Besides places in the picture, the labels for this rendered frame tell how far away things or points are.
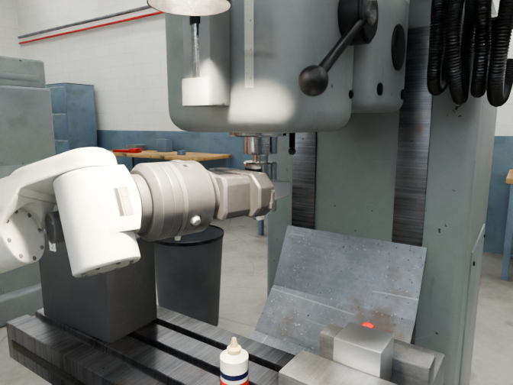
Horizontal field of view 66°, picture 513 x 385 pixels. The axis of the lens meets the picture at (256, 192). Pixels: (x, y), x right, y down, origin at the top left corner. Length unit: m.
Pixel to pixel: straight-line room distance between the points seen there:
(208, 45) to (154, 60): 6.55
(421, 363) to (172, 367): 0.40
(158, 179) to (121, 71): 7.20
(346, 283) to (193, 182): 0.53
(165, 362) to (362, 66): 0.57
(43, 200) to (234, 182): 0.21
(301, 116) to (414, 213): 0.47
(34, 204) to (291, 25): 0.33
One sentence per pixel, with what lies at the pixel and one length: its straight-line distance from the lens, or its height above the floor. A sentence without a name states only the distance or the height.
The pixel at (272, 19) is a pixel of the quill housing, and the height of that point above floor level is 1.43.
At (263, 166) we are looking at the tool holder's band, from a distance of 0.53.
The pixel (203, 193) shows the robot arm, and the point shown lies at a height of 1.24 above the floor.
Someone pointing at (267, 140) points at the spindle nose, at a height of 1.30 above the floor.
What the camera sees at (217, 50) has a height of 1.40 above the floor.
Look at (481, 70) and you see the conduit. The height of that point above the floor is 1.40.
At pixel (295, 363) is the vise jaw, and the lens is 0.54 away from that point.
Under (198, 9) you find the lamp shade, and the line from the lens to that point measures 0.42.
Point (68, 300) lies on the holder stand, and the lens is 0.91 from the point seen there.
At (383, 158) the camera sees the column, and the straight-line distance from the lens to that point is 0.87.
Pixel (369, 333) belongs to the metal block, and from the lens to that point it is 0.56.
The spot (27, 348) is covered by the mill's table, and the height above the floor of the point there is 0.88.
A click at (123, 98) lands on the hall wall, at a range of 7.58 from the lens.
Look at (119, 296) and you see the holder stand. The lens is 0.81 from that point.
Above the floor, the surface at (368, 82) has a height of 1.38.
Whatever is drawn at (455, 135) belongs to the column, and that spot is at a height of 1.30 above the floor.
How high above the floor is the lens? 1.32
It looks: 10 degrees down
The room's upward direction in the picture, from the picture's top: straight up
